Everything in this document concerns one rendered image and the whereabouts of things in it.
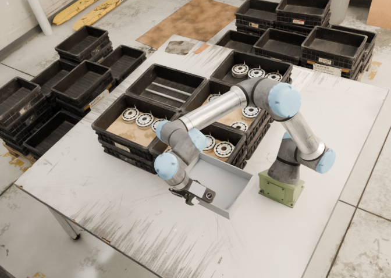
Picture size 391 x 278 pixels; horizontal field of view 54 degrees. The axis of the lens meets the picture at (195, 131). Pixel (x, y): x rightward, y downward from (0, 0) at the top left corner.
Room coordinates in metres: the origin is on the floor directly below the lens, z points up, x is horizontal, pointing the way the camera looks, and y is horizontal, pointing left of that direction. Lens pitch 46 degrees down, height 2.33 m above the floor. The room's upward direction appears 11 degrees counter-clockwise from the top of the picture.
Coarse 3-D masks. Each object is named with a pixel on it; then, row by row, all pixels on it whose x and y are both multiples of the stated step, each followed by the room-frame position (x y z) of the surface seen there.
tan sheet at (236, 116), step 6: (204, 102) 1.65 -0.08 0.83; (240, 108) 1.54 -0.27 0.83; (228, 114) 1.52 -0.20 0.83; (234, 114) 1.51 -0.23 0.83; (240, 114) 1.50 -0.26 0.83; (216, 120) 1.48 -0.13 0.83; (222, 120) 1.48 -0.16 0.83; (228, 120) 1.47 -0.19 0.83; (234, 120) 1.46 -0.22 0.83; (240, 120) 1.45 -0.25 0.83; (246, 120) 1.44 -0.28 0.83
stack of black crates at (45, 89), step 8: (56, 64) 2.93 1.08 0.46; (64, 64) 2.91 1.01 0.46; (72, 64) 2.84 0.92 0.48; (48, 72) 2.85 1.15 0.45; (56, 72) 2.90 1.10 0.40; (64, 72) 2.90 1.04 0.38; (32, 80) 2.73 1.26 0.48; (40, 80) 2.78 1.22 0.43; (48, 80) 2.82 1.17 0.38; (56, 80) 2.80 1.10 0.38; (40, 88) 2.73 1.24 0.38; (48, 88) 2.71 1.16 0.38; (48, 96) 2.49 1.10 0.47; (56, 104) 2.51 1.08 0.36; (56, 112) 2.50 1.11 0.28
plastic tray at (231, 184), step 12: (204, 156) 1.05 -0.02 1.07; (192, 168) 1.02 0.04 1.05; (204, 168) 1.01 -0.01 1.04; (216, 168) 1.00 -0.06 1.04; (228, 168) 0.97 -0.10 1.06; (204, 180) 0.94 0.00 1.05; (216, 180) 0.93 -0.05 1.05; (228, 180) 0.92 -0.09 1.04; (240, 180) 0.91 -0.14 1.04; (252, 180) 0.88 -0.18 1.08; (216, 192) 0.88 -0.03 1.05; (228, 192) 0.87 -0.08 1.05; (240, 192) 0.85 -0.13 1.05; (204, 204) 0.82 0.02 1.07; (216, 204) 0.82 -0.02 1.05; (228, 204) 0.81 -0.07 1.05; (228, 216) 0.75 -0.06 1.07
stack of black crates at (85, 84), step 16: (80, 64) 2.65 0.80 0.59; (96, 64) 2.61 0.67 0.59; (64, 80) 2.50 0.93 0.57; (80, 80) 2.58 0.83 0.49; (96, 80) 2.39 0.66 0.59; (112, 80) 2.49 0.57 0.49; (64, 96) 2.30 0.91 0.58; (80, 96) 2.25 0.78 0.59; (96, 96) 2.34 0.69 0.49; (80, 112) 2.25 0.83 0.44
